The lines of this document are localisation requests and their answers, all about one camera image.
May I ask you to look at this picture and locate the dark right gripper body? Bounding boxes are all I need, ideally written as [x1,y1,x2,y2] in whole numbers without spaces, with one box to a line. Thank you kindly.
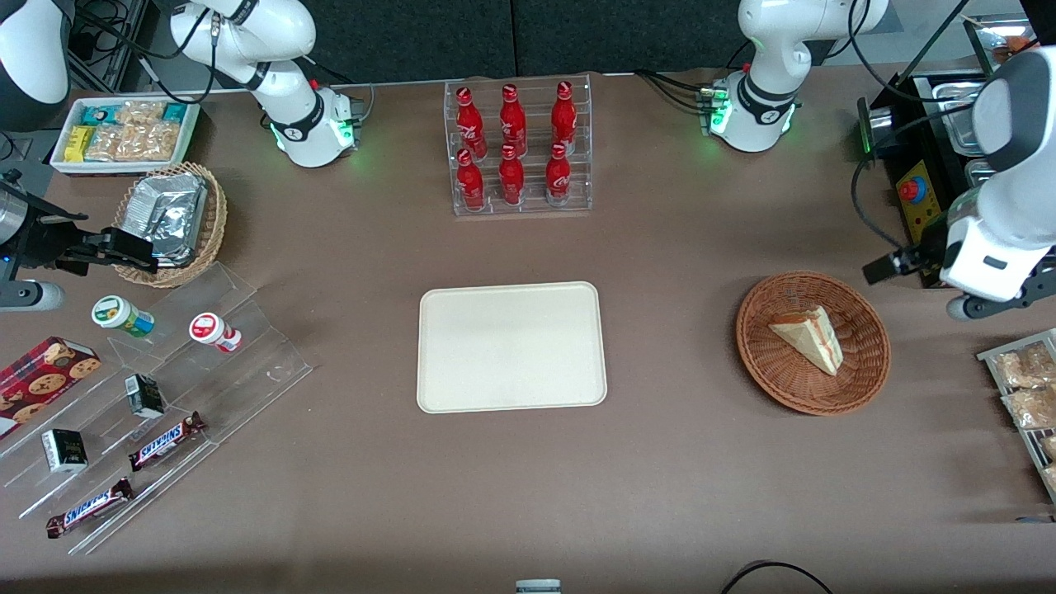
[0,170,88,277]

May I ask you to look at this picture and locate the triangle sandwich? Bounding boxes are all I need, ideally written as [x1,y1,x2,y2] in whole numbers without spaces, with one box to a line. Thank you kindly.
[768,305,845,377]

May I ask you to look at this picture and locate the white rectangular snack tray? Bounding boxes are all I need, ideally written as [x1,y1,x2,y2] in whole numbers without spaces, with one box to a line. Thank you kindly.
[49,97,202,176]

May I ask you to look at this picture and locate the small light wicker basket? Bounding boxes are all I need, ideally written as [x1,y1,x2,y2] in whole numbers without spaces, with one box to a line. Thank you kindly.
[113,162,229,289]

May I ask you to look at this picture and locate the tray of packaged snacks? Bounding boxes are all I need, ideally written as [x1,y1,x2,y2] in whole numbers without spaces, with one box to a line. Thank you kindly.
[977,328,1056,504]

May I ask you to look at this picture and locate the round brown wicker basket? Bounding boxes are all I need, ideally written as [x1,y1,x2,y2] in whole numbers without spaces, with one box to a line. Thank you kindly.
[735,271,893,416]

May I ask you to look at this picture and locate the cream plastic tray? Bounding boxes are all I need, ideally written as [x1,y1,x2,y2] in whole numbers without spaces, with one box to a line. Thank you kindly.
[417,281,609,414]

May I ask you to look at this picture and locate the green lid snack cup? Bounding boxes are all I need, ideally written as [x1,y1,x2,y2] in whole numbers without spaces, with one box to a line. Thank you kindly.
[91,295,156,339]

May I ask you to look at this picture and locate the silver foil packet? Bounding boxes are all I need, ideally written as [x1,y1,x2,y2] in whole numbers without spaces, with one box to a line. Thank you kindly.
[124,173,210,267]

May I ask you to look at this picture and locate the clear bag of nuts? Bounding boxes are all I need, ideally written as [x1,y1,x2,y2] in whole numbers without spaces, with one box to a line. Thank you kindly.
[86,121,183,163]
[115,100,167,126]

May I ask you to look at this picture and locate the yellow snack packet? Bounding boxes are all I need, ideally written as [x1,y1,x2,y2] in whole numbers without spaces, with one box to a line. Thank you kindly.
[64,125,97,164]

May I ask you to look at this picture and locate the red lid snack cup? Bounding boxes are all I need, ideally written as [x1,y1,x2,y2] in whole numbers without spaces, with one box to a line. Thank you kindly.
[189,312,243,355]

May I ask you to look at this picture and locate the steel food pan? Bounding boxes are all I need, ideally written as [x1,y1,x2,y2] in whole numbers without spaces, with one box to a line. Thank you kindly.
[939,78,996,158]

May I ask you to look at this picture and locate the clear bag of crackers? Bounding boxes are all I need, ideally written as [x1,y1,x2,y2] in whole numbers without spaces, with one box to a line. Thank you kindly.
[992,342,1056,389]
[1002,385,1056,431]

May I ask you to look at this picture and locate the small black carton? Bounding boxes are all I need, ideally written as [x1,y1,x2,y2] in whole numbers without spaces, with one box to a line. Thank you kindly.
[41,428,89,474]
[125,373,166,419]

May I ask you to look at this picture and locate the red cookie box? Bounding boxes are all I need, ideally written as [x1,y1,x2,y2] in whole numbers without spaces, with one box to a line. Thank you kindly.
[0,336,103,441]

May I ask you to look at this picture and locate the clear acrylic step display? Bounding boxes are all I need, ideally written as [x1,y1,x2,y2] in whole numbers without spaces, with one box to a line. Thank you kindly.
[0,262,315,556]

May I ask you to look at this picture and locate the brown snickers bar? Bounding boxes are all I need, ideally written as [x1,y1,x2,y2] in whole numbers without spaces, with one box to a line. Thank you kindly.
[128,411,207,473]
[45,477,134,540]

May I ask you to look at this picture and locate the red cola bottle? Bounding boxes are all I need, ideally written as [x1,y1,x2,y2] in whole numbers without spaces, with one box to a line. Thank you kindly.
[499,83,529,158]
[545,142,573,207]
[498,144,526,207]
[455,148,487,212]
[551,80,578,154]
[455,86,488,161]

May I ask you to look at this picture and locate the clear acrylic bottle rack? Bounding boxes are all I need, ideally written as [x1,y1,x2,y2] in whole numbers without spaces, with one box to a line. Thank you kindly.
[444,73,593,217]

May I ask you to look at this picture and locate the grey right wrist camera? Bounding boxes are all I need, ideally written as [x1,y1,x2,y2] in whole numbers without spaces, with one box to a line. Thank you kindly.
[0,280,66,313]

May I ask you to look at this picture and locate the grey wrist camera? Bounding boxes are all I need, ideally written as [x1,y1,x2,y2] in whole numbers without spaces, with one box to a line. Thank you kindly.
[946,271,1056,322]
[0,280,66,313]

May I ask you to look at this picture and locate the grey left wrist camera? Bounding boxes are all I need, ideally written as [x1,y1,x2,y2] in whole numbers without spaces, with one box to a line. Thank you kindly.
[946,271,1056,322]

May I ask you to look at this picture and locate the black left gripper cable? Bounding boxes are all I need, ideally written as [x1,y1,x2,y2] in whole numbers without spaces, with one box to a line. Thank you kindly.
[850,103,984,253]

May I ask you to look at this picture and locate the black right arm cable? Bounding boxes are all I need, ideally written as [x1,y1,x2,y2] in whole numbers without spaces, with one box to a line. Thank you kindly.
[70,0,220,105]

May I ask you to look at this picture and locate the black left arm base cables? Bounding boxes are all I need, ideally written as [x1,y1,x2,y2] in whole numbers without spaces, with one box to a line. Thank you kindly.
[634,69,720,113]

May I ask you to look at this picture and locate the black floor cable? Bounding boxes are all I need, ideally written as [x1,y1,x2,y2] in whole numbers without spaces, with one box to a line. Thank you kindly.
[720,560,834,594]

